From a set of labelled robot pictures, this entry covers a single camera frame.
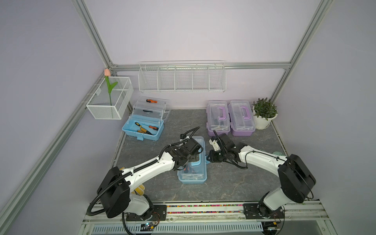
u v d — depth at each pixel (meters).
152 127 1.08
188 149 0.62
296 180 0.44
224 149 0.68
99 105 0.71
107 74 0.85
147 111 1.08
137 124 1.11
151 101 1.11
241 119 1.00
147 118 1.08
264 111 0.99
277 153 0.95
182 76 0.99
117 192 0.41
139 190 0.81
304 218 0.74
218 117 1.00
